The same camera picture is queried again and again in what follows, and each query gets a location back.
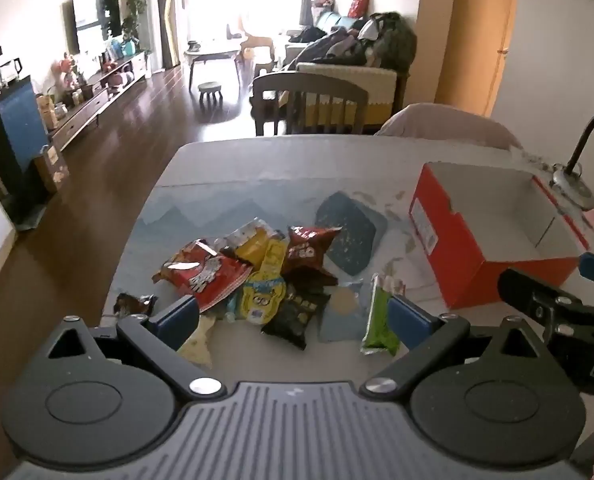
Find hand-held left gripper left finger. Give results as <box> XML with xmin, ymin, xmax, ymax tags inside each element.
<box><xmin>42</xmin><ymin>296</ymin><xmax>228</xmax><ymax>402</ymax></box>

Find desk lamp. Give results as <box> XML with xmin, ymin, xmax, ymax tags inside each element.
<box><xmin>550</xmin><ymin>105</ymin><xmax>594</xmax><ymax>211</ymax></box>

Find coffee table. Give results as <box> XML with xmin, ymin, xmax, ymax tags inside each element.
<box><xmin>184</xmin><ymin>40</ymin><xmax>243</xmax><ymax>91</ymax></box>

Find light blue snack packet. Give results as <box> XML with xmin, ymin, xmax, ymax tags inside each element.
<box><xmin>319</xmin><ymin>280</ymin><xmax>373</xmax><ymax>343</ymax></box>

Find yellow cartoon snack packet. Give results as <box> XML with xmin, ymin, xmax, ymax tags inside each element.
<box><xmin>239</xmin><ymin>272</ymin><xmax>288</xmax><ymax>323</ymax></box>

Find sofa with cream cover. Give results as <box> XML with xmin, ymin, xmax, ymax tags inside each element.
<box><xmin>284</xmin><ymin>12</ymin><xmax>410</xmax><ymax>128</ymax></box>

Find potted plant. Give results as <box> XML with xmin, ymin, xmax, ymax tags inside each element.
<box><xmin>122</xmin><ymin>0</ymin><xmax>148</xmax><ymax>43</ymax></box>

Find white printed snack packet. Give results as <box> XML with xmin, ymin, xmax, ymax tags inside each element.
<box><xmin>221</xmin><ymin>216</ymin><xmax>285</xmax><ymax>248</ymax></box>

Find black cabinet with blue panel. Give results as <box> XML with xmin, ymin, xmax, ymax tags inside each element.
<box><xmin>0</xmin><ymin>75</ymin><xmax>52</xmax><ymax>233</ymax></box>

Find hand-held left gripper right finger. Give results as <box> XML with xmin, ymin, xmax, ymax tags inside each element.
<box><xmin>359</xmin><ymin>295</ymin><xmax>545</xmax><ymax>403</ymax></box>

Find long wooden TV cabinet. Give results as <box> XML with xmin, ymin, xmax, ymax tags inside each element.
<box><xmin>47</xmin><ymin>50</ymin><xmax>153</xmax><ymax>153</ymax></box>

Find brown cardboard box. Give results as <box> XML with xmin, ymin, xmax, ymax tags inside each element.
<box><xmin>33</xmin><ymin>144</ymin><xmax>70</xmax><ymax>196</ymax></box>

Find small brown wrapper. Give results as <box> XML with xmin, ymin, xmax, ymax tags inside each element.
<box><xmin>113</xmin><ymin>292</ymin><xmax>159</xmax><ymax>318</ymax></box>

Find pile of clothes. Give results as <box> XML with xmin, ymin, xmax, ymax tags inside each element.
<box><xmin>297</xmin><ymin>10</ymin><xmax>418</xmax><ymax>68</ymax></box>

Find green snack packet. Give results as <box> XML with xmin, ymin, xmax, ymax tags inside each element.
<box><xmin>359</xmin><ymin>274</ymin><xmax>408</xmax><ymax>356</ymax></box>

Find light wooden chair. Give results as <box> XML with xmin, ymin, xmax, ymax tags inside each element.
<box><xmin>234</xmin><ymin>12</ymin><xmax>278</xmax><ymax>68</ymax></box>

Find large red snack bag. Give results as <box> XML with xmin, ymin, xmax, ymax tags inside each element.
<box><xmin>152</xmin><ymin>239</ymin><xmax>254</xmax><ymax>313</ymax></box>

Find dark red chip bag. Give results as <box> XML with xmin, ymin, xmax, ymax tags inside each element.
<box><xmin>279</xmin><ymin>225</ymin><xmax>343</xmax><ymax>288</ymax></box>

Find black snack packet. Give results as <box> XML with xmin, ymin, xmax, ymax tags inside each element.
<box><xmin>261</xmin><ymin>280</ymin><xmax>332</xmax><ymax>352</ymax></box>

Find small round stool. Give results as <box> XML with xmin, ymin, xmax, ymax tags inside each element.
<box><xmin>198</xmin><ymin>81</ymin><xmax>223</xmax><ymax>106</ymax></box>

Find red cardboard box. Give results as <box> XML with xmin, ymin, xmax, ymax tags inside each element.
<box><xmin>408</xmin><ymin>161</ymin><xmax>590</xmax><ymax>310</ymax></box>

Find pale yellow snack packet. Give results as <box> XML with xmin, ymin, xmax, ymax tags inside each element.
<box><xmin>177</xmin><ymin>312</ymin><xmax>218</xmax><ymax>368</ymax></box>

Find white floor air conditioner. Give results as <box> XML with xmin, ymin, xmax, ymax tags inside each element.
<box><xmin>133</xmin><ymin>0</ymin><xmax>160</xmax><ymax>78</ymax></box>

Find dark wooden dining chair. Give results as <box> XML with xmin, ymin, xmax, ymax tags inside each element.
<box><xmin>252</xmin><ymin>72</ymin><xmax>370</xmax><ymax>137</ymax></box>

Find television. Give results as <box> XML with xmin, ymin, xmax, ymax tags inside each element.
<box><xmin>64</xmin><ymin>0</ymin><xmax>122</xmax><ymax>53</ymax></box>

